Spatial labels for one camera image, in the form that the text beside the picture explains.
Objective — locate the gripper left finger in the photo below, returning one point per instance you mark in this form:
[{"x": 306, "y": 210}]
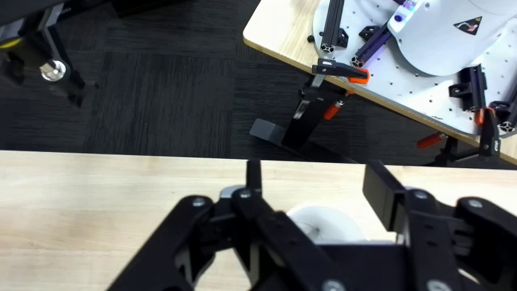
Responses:
[{"x": 258, "y": 226}]

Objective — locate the black stand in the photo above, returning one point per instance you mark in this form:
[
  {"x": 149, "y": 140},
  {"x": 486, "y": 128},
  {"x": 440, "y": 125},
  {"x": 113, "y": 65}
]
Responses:
[{"x": 52, "y": 70}]

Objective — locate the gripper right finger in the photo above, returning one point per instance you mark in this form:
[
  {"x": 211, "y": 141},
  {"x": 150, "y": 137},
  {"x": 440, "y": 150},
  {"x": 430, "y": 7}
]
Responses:
[{"x": 428, "y": 242}]

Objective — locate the white cup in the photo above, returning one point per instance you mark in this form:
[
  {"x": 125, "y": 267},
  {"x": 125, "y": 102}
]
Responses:
[{"x": 335, "y": 224}]

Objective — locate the black and orange bar clamp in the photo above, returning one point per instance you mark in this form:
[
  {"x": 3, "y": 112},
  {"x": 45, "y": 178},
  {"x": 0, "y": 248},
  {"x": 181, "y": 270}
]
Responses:
[
  {"x": 337, "y": 69},
  {"x": 489, "y": 135}
]

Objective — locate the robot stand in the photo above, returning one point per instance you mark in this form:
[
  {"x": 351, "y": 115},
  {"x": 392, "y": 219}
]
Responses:
[{"x": 282, "y": 28}]

